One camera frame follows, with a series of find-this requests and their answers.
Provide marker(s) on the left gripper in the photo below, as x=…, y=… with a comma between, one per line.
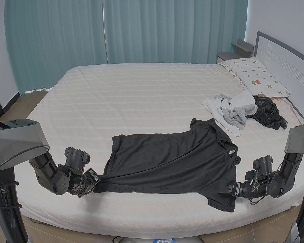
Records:
x=87, y=185

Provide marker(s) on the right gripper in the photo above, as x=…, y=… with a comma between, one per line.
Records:
x=242, y=190

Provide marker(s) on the black T-shirt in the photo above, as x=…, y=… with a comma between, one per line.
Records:
x=167, y=161

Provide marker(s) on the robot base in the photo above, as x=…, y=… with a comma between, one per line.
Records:
x=136, y=241

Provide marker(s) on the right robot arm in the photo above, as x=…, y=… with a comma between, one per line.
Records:
x=291, y=168

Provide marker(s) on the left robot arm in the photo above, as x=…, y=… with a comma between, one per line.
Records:
x=53, y=178

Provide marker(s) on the pile of clothes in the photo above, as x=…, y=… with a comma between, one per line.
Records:
x=233, y=113

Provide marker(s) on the bed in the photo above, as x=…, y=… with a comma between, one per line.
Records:
x=141, y=97

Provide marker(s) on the dark blue garment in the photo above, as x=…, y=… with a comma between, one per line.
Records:
x=248, y=116

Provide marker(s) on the black shiny garment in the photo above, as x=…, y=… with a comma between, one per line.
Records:
x=268, y=113

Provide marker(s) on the white printed pillow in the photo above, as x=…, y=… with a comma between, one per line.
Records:
x=255, y=77

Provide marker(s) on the grey bedside table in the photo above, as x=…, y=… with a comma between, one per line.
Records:
x=225, y=56

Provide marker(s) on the blue-green curtain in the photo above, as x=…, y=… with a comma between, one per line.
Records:
x=167, y=21
x=53, y=34

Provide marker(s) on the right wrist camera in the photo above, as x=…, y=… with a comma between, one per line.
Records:
x=249, y=175

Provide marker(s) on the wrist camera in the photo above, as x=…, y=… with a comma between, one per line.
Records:
x=87, y=159
x=249, y=175

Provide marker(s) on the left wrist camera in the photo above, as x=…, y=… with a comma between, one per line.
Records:
x=87, y=159

